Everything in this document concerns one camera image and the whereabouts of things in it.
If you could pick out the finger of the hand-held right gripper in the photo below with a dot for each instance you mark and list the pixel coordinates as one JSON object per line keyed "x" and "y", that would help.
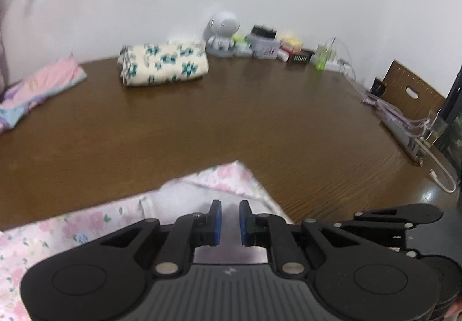
{"x": 382, "y": 230}

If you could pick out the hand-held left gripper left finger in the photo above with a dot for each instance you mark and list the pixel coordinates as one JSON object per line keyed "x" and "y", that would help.
{"x": 216, "y": 221}

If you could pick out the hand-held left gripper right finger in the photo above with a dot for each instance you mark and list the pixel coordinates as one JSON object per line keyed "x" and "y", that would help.
{"x": 244, "y": 221}

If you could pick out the pink floral dress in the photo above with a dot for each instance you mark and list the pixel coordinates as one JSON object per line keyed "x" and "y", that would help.
{"x": 108, "y": 216}

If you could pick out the clear glass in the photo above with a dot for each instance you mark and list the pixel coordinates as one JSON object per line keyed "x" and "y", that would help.
{"x": 436, "y": 129}

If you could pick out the dark monitor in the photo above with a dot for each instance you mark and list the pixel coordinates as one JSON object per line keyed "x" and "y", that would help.
{"x": 454, "y": 126}

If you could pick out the black phone holder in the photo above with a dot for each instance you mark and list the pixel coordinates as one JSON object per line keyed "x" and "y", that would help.
{"x": 378, "y": 88}

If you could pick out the folded cream floral cloth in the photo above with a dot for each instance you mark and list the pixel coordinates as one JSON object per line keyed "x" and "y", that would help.
{"x": 162, "y": 63}

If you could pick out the white power strip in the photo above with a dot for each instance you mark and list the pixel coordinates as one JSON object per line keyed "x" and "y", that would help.
{"x": 337, "y": 65}

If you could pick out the red and black small boxes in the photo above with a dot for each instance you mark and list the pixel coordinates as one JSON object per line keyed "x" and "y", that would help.
{"x": 301, "y": 57}

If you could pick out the grey tin box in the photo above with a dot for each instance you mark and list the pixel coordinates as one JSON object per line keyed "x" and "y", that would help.
{"x": 264, "y": 48}

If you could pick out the green white small boxes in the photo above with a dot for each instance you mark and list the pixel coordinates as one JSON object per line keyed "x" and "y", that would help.
{"x": 242, "y": 46}

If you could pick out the green liquid bottle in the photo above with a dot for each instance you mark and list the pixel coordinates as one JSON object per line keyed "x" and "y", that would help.
{"x": 322, "y": 57}

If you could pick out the black charger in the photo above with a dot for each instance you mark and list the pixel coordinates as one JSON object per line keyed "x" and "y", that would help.
{"x": 263, "y": 32}

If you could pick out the white robot speaker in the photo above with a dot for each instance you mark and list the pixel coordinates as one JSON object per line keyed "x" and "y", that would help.
{"x": 223, "y": 27}

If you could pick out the pink purple shorts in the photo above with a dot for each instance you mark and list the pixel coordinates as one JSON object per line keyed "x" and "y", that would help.
{"x": 43, "y": 86}

